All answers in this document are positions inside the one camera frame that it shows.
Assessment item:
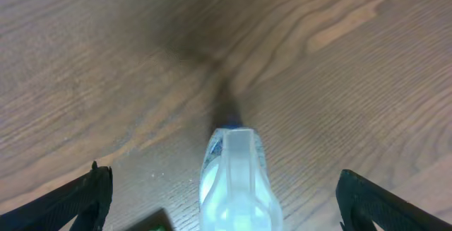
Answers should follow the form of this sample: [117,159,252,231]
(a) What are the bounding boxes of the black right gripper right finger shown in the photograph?
[335,170,451,231]

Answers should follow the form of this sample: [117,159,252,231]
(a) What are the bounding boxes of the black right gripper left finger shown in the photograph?
[1,162,113,230]

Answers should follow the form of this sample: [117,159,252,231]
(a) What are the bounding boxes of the green soap box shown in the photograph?
[125,208,174,231]

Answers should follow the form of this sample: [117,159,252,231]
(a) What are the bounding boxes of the clear spray bottle blue liquid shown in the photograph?
[199,127,283,231]

